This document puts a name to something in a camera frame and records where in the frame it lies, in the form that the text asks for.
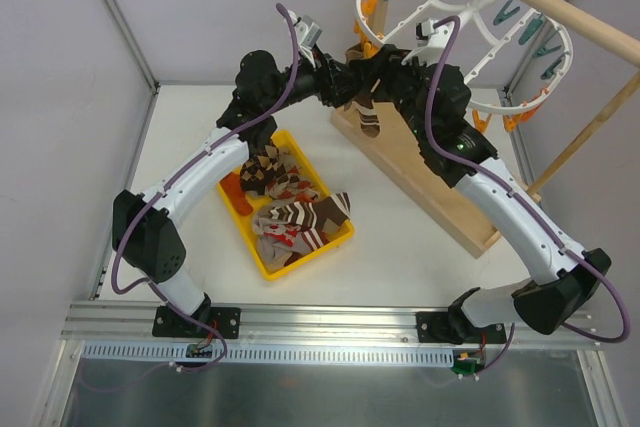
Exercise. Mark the perforated cable duct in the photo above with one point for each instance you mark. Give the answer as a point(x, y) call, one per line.
point(270, 354)

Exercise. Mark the white round clip hanger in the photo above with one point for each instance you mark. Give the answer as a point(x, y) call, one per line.
point(491, 28)

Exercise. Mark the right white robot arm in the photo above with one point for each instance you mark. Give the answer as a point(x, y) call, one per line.
point(563, 275)

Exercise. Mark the green circuit board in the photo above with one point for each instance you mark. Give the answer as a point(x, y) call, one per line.
point(466, 364)

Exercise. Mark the brown argyle sock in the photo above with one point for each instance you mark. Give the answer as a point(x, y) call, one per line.
point(269, 172)

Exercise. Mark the wooden hanger stand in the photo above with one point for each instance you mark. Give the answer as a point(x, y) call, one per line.
point(463, 221)

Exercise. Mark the grey sock with striped cuff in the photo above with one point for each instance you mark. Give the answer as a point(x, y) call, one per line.
point(306, 242)

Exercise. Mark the aluminium mounting rail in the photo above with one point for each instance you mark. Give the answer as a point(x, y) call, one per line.
point(255, 324)

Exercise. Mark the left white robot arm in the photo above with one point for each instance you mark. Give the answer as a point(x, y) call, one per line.
point(145, 228)

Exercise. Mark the brown white striped sock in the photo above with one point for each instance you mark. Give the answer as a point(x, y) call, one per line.
point(368, 118)

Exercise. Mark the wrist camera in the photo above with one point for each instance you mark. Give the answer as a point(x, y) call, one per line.
point(308, 32)
point(431, 39)

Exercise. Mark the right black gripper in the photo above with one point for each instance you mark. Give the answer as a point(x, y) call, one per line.
point(388, 73)

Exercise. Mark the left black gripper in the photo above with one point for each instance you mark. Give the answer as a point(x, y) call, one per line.
point(332, 85)

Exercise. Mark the beige sock with red pattern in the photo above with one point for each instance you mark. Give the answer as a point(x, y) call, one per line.
point(274, 238)

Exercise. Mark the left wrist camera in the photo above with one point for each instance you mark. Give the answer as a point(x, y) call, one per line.
point(308, 32)

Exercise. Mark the orange clothes peg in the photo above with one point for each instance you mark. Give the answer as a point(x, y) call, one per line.
point(366, 47)
point(481, 123)

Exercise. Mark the yellow plastic tray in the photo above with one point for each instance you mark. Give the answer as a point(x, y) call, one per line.
point(310, 188)

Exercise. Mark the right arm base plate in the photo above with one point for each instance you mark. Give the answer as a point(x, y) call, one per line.
point(433, 327)

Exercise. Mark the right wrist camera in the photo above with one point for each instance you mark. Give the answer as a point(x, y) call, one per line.
point(431, 39)

